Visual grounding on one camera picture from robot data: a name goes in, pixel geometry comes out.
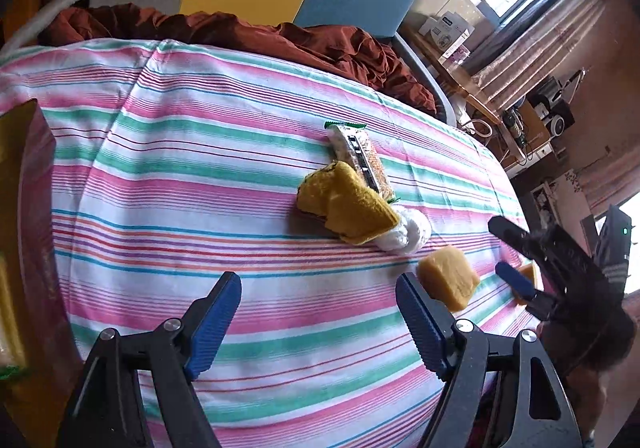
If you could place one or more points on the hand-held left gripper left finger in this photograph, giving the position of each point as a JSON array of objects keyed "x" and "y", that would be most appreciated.
[{"x": 215, "y": 323}]

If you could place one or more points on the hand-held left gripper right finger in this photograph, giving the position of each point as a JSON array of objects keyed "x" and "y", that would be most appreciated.
[{"x": 425, "y": 323}]

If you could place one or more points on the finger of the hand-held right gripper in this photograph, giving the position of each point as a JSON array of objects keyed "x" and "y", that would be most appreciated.
[
  {"x": 545, "y": 248},
  {"x": 517, "y": 280}
]

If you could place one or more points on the small yellow sock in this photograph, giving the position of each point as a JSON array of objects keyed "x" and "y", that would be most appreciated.
[{"x": 529, "y": 273}]

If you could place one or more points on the yellow sponge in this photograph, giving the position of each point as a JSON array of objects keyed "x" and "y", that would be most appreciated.
[{"x": 447, "y": 278}]

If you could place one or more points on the yellow cardboard box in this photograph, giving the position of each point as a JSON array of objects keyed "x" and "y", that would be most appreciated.
[{"x": 30, "y": 208}]

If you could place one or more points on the person's right forearm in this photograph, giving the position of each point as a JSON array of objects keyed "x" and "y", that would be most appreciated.
[{"x": 590, "y": 343}]

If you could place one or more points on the white plastic bag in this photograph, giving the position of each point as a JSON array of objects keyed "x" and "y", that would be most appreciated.
[{"x": 412, "y": 233}]

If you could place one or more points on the small round speaker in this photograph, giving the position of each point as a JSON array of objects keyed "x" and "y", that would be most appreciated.
[{"x": 559, "y": 118}]

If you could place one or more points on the yellow fuzzy sock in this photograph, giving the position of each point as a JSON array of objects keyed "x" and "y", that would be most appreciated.
[{"x": 357, "y": 208}]

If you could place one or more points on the striped bedsheet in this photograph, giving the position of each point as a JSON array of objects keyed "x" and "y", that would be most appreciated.
[{"x": 200, "y": 168}]

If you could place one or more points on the yellow folded sock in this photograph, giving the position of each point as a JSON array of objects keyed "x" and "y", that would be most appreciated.
[{"x": 312, "y": 193}]

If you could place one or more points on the wooden desk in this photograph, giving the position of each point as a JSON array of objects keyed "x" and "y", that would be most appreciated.
[{"x": 465, "y": 88}]

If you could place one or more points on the clear snack packet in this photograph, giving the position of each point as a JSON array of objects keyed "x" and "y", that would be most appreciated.
[{"x": 357, "y": 153}]

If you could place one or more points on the pink patterned curtain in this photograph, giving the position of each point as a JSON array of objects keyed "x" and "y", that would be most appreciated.
[{"x": 540, "y": 53}]

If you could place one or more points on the pink container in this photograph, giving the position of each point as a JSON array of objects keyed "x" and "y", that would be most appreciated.
[{"x": 460, "y": 56}]

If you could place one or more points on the white product box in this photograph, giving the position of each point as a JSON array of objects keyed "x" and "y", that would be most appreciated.
[{"x": 445, "y": 31}]

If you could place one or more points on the rust brown blanket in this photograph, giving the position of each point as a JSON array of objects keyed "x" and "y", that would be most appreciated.
[{"x": 300, "y": 43}]

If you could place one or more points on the grey bed frame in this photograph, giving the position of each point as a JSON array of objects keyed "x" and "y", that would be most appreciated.
[{"x": 430, "y": 78}]

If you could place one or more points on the white curved rail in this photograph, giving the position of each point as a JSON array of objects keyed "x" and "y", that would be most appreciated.
[{"x": 45, "y": 13}]

